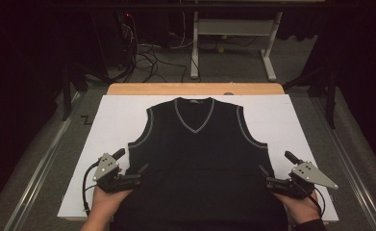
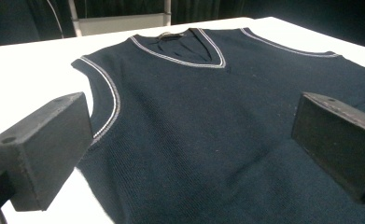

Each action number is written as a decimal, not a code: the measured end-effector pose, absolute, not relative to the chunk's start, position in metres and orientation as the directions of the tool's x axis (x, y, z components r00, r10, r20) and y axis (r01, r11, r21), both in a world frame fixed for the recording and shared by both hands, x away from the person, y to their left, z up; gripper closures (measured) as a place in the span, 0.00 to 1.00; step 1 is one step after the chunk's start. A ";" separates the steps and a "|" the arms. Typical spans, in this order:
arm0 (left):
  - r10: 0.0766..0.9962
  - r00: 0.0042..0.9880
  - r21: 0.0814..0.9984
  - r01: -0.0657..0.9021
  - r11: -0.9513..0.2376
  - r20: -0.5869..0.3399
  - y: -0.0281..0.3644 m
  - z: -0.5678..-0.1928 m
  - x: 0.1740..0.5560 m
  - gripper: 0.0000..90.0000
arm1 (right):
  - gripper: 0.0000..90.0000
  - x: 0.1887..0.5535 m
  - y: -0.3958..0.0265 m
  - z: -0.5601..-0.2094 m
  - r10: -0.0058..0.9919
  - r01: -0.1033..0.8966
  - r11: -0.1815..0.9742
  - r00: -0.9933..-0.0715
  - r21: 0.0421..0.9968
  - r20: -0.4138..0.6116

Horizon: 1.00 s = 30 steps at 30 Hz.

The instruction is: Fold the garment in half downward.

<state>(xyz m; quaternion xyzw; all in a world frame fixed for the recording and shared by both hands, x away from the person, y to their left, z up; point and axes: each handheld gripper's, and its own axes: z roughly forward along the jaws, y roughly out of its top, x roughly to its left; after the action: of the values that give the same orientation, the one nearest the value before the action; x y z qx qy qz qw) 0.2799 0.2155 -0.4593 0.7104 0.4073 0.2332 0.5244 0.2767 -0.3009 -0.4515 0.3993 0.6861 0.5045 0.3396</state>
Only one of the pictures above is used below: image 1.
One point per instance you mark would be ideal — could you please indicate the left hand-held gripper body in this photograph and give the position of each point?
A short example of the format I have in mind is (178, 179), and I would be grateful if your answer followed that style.
(112, 179)

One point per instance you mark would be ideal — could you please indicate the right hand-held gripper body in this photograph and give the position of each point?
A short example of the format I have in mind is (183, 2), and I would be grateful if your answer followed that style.
(299, 183)

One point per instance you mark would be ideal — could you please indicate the black knitted vest grey trim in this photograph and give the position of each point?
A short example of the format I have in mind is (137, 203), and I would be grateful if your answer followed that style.
(198, 166)

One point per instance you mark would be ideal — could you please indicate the person's left hand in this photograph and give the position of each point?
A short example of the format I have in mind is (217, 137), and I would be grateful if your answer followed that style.
(104, 203)

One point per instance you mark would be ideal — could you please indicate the person's right hand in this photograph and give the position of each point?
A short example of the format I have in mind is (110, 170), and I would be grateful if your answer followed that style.
(302, 208)

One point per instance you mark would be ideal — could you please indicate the white board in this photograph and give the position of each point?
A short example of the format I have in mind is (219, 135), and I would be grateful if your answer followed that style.
(112, 128)

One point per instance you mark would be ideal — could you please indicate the black metal stand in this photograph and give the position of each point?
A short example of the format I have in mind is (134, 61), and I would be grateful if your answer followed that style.
(67, 93)
(330, 96)

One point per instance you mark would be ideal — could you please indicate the wooden table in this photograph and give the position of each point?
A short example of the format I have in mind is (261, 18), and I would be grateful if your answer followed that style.
(176, 88)

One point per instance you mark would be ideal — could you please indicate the yellow tennis ball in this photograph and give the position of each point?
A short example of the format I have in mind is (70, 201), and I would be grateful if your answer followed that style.
(224, 37)
(220, 50)

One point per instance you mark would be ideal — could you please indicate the metal floor rail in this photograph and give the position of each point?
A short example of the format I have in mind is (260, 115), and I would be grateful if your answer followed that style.
(41, 173)
(352, 173)

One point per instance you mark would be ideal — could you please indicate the white metal desk frame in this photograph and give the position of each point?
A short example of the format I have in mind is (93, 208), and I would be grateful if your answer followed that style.
(233, 27)

